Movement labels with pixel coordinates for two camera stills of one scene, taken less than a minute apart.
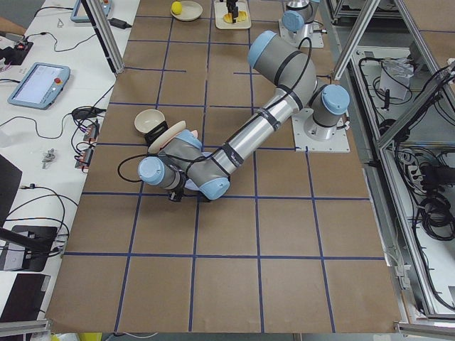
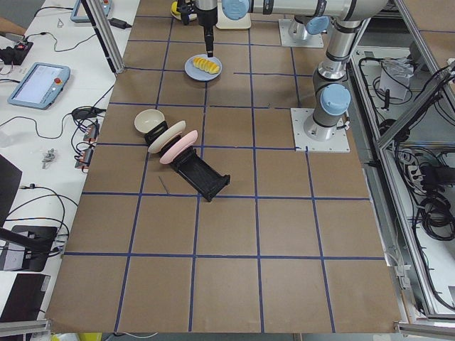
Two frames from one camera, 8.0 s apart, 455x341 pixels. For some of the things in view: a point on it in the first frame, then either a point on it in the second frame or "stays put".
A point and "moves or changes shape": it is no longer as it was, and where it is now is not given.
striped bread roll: [242, 15] moves or changes shape
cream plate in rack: [172, 131] stays put
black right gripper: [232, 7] to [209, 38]
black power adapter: [119, 23] stays put
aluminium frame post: [106, 35] stays put
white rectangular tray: [221, 10] stays put
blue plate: [190, 185] to [200, 67]
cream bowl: [146, 119] stays put
